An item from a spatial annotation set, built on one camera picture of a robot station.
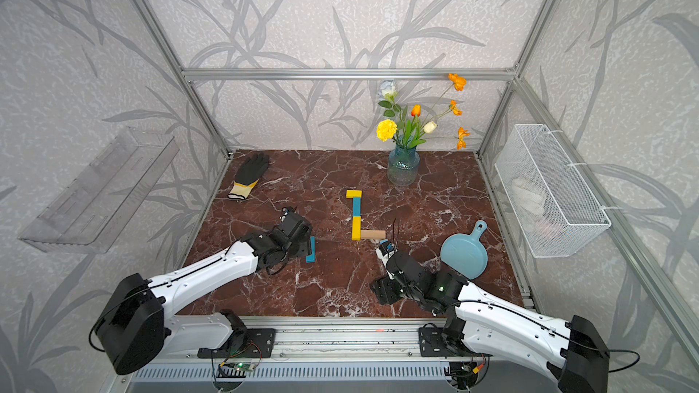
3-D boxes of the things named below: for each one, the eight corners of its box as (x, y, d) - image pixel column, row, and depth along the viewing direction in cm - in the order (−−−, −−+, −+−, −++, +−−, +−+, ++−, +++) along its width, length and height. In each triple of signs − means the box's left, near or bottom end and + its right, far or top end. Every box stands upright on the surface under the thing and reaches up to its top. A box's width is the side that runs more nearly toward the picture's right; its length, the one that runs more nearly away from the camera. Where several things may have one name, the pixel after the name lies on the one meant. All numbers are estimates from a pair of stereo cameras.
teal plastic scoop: (438, 269, 89) (440, 266, 87) (444, 215, 103) (446, 211, 100) (484, 282, 87) (487, 278, 84) (485, 225, 100) (487, 221, 98)
